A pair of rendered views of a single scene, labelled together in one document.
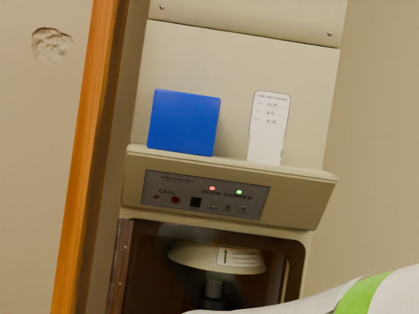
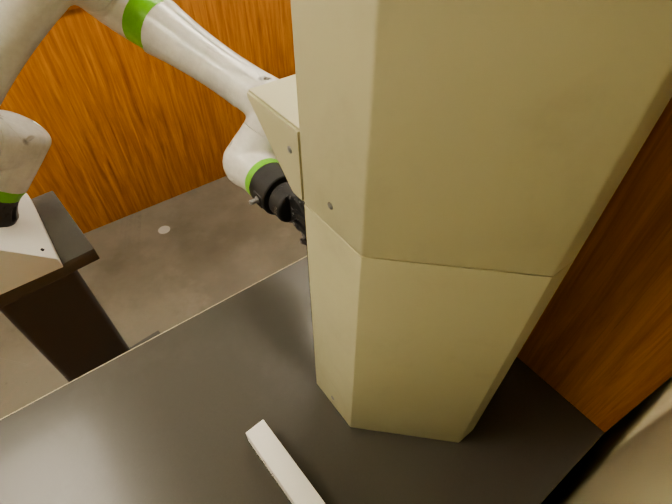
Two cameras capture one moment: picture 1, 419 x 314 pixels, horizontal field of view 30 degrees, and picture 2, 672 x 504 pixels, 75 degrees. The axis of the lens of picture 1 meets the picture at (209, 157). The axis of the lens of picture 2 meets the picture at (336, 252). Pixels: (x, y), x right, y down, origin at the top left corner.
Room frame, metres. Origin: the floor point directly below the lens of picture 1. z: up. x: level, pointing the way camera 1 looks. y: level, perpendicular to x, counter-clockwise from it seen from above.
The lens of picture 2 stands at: (1.65, -0.37, 1.76)
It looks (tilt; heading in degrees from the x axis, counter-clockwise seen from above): 47 degrees down; 148
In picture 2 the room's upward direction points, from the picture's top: straight up
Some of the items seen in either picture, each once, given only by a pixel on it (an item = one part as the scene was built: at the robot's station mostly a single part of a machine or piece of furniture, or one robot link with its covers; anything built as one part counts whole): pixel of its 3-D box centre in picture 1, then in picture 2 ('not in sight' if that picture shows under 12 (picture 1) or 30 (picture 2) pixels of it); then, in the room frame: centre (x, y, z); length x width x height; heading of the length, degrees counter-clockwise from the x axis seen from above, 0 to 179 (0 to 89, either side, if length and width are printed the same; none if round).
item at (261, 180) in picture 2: not in sight; (275, 190); (1.00, -0.11, 1.20); 0.12 x 0.06 x 0.09; 95
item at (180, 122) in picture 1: (183, 122); not in sight; (1.21, 0.05, 1.56); 0.10 x 0.10 x 0.09; 5
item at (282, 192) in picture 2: not in sight; (297, 209); (1.08, -0.10, 1.20); 0.09 x 0.07 x 0.08; 5
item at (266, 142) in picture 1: (266, 144); not in sight; (1.22, -0.09, 1.54); 0.05 x 0.05 x 0.06; 82
